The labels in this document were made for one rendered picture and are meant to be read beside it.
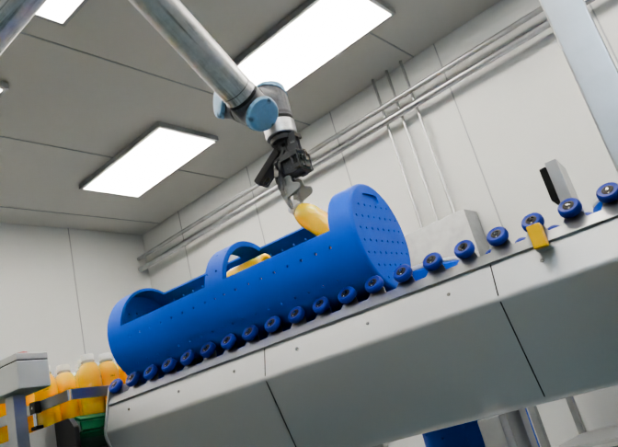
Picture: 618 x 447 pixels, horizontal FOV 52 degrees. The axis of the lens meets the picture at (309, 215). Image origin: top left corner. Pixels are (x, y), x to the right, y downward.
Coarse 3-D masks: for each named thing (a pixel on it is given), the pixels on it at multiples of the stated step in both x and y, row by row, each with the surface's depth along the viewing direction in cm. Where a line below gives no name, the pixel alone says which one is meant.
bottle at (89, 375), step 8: (88, 360) 194; (80, 368) 193; (88, 368) 192; (96, 368) 193; (80, 376) 191; (88, 376) 191; (96, 376) 192; (80, 384) 191; (88, 384) 190; (96, 384) 191; (88, 400) 189; (96, 400) 189; (104, 400) 192; (88, 408) 188; (96, 408) 188; (104, 408) 190
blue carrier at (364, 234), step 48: (288, 240) 180; (336, 240) 147; (384, 240) 156; (192, 288) 199; (240, 288) 161; (288, 288) 154; (336, 288) 150; (384, 288) 149; (144, 336) 178; (192, 336) 171; (240, 336) 167
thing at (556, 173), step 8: (552, 160) 131; (544, 168) 133; (552, 168) 131; (560, 168) 131; (544, 176) 132; (552, 176) 131; (560, 176) 130; (568, 176) 138; (544, 184) 132; (552, 184) 131; (560, 184) 130; (568, 184) 132; (552, 192) 131; (560, 192) 130; (568, 192) 129; (576, 192) 137; (552, 200) 131; (560, 200) 129
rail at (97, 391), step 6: (126, 384) 199; (72, 390) 182; (78, 390) 184; (84, 390) 185; (90, 390) 187; (96, 390) 189; (102, 390) 191; (126, 390) 198; (72, 396) 182; (78, 396) 183; (84, 396) 185; (90, 396) 186; (96, 396) 188
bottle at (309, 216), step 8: (296, 208) 168; (304, 208) 166; (312, 208) 166; (296, 216) 168; (304, 216) 165; (312, 216) 164; (320, 216) 163; (304, 224) 166; (312, 224) 164; (320, 224) 162; (312, 232) 165; (320, 232) 162
